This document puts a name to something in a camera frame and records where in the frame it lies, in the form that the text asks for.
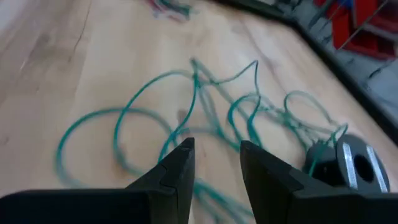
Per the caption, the red plastic shelf bin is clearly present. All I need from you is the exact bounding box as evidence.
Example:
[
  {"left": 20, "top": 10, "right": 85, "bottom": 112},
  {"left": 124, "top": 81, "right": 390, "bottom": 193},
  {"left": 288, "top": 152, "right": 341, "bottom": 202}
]
[
  {"left": 331, "top": 9, "right": 397, "bottom": 60},
  {"left": 353, "top": 0, "right": 398, "bottom": 34}
]

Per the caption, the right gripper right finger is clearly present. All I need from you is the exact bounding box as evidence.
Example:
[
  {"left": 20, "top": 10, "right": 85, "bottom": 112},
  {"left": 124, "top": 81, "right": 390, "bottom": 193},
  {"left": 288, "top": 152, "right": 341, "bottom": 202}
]
[{"left": 239, "top": 140, "right": 398, "bottom": 224}]

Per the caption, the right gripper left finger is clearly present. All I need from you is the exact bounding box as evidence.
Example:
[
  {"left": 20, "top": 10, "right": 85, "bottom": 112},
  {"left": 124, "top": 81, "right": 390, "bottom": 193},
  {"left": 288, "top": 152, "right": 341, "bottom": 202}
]
[{"left": 0, "top": 137, "right": 196, "bottom": 224}]

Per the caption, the green cord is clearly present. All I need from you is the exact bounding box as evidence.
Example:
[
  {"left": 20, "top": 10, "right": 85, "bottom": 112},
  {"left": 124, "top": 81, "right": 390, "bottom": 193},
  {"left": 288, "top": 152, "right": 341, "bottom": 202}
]
[{"left": 55, "top": 57, "right": 349, "bottom": 224}]

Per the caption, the multicoloured wire bundle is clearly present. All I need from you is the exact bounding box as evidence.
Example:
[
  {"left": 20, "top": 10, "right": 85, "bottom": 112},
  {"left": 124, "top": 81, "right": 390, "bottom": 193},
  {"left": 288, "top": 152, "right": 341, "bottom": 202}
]
[{"left": 149, "top": 0, "right": 193, "bottom": 21}]

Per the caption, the black foam cord spool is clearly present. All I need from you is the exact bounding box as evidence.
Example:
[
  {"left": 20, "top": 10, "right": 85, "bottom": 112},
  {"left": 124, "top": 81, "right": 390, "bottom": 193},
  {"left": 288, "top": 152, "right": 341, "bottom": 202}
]
[{"left": 303, "top": 133, "right": 391, "bottom": 194}]

